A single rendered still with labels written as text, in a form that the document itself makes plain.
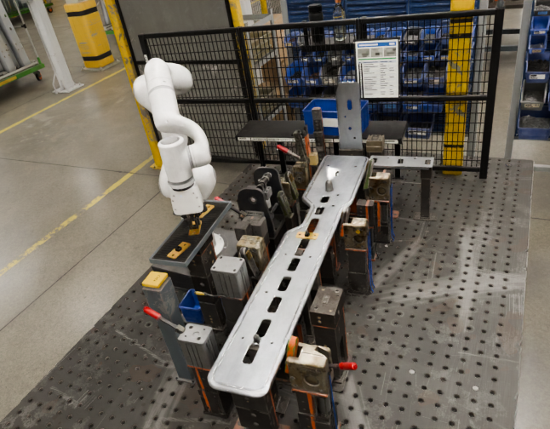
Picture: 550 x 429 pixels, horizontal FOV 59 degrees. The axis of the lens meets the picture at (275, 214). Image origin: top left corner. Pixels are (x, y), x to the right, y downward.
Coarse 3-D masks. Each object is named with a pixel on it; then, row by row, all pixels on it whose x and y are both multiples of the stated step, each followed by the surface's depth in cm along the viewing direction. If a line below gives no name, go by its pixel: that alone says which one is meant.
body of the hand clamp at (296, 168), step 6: (300, 162) 226; (294, 168) 223; (300, 168) 221; (306, 168) 221; (294, 174) 225; (300, 174) 224; (306, 174) 223; (294, 180) 227; (300, 180) 226; (306, 180) 224; (300, 186) 227; (306, 186) 226; (300, 192) 230; (300, 198) 232; (300, 204) 234; (306, 204) 233; (300, 210) 236; (306, 210) 235; (300, 216) 238
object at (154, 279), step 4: (152, 272) 153; (156, 272) 153; (160, 272) 153; (148, 276) 152; (152, 276) 152; (156, 276) 152; (160, 276) 151; (164, 276) 151; (144, 280) 151; (148, 280) 151; (152, 280) 150; (156, 280) 150; (160, 280) 150; (144, 284) 150; (148, 284) 149; (152, 284) 149; (156, 284) 148; (160, 284) 149
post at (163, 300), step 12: (144, 288) 151; (156, 288) 150; (168, 288) 152; (156, 300) 152; (168, 300) 153; (168, 312) 154; (180, 324) 162; (168, 336) 162; (168, 348) 166; (180, 348) 163; (180, 360) 167; (180, 372) 172; (192, 372) 172
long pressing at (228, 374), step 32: (352, 160) 230; (320, 192) 210; (352, 192) 206; (320, 224) 190; (288, 256) 176; (320, 256) 174; (256, 288) 164; (288, 288) 162; (256, 320) 152; (288, 320) 150; (224, 352) 142; (224, 384) 133; (256, 384) 132
